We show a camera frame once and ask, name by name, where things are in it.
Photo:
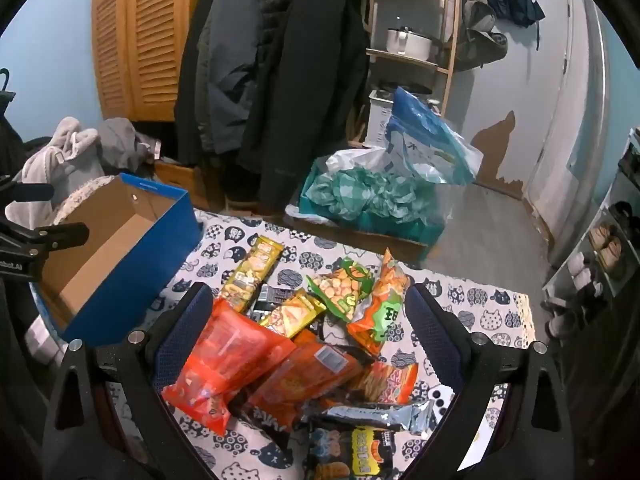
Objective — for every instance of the grey jacket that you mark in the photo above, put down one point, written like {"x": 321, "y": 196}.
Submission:
{"x": 230, "y": 60}

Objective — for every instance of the dark grey hoodie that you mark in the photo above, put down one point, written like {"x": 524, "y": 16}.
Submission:
{"x": 120, "y": 142}

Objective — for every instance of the shoe rack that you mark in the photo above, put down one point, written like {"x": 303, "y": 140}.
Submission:
{"x": 627, "y": 190}

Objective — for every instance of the brown cardboard sheet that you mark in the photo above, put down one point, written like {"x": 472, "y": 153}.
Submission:
{"x": 350, "y": 242}

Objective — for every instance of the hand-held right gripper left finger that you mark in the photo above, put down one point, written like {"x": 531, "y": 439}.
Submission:
{"x": 182, "y": 332}

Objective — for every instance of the wooden shelf rack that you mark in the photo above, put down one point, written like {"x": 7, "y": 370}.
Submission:
{"x": 452, "y": 35}

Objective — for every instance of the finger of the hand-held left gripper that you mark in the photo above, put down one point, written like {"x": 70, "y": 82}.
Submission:
{"x": 30, "y": 193}
{"x": 55, "y": 237}

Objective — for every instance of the pink-orange noodle snack packet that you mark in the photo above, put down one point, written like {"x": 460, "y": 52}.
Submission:
{"x": 395, "y": 380}

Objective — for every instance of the white storage bin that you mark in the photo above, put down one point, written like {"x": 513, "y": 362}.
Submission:
{"x": 380, "y": 120}

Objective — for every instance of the teal box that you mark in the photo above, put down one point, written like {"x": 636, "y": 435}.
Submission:
{"x": 400, "y": 232}

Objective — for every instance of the pair of brown shoes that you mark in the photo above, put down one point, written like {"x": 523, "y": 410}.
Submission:
{"x": 607, "y": 250}

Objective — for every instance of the black puffer jacket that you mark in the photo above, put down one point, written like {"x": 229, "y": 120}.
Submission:
{"x": 275, "y": 0}

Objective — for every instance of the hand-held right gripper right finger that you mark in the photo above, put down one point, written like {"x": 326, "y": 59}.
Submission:
{"x": 435, "y": 340}

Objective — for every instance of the light grey fleece robe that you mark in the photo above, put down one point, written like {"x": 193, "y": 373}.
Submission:
{"x": 65, "y": 155}

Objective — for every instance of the white cooking pot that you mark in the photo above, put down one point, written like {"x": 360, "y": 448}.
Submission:
{"x": 407, "y": 45}

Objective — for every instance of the black and yellow snack packet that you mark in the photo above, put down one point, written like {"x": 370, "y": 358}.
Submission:
{"x": 365, "y": 452}

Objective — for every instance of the dark blue umbrella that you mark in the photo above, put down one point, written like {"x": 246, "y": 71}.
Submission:
{"x": 515, "y": 5}

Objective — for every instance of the long yellow snack packet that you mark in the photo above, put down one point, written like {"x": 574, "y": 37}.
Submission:
{"x": 252, "y": 270}

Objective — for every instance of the blue plastic bag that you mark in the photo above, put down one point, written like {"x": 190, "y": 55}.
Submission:
{"x": 425, "y": 135}

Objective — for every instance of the blue cardboard box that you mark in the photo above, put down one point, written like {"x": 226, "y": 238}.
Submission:
{"x": 165, "y": 240}

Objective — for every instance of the orange and green snack packet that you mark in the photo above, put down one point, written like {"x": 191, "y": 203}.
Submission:
{"x": 385, "y": 310}

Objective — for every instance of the dark brown snack packet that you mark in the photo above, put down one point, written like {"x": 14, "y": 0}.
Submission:
{"x": 265, "y": 417}

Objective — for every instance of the silver snack packet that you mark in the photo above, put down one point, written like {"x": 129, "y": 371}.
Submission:
{"x": 390, "y": 415}

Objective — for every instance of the wooden crate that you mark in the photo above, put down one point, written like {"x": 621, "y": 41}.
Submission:
{"x": 180, "y": 180}

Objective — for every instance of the cat print tablecloth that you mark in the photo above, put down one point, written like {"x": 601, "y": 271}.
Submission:
{"x": 480, "y": 305}

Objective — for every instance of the large red-orange snack bag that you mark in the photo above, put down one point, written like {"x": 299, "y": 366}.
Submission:
{"x": 225, "y": 355}

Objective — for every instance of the pair of white shoes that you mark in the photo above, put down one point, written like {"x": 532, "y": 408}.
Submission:
{"x": 580, "y": 270}

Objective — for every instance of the wooden louvered cabinet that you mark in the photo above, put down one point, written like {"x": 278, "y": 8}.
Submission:
{"x": 145, "y": 35}

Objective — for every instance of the patterned round cushion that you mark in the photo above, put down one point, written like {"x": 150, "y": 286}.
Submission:
{"x": 80, "y": 192}

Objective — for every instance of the white plastic bag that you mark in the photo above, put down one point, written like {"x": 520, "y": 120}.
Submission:
{"x": 350, "y": 157}

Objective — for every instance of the small yellow snack packet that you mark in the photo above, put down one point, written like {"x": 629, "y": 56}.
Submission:
{"x": 292, "y": 315}

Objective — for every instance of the white door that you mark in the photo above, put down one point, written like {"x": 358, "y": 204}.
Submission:
{"x": 565, "y": 135}

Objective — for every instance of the long black coat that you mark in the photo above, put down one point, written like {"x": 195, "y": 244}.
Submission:
{"x": 310, "y": 85}

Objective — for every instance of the grey hanging bag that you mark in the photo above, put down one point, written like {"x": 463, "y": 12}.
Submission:
{"x": 482, "y": 35}

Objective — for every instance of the pair of black shoes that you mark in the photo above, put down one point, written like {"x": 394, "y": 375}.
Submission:
{"x": 627, "y": 215}

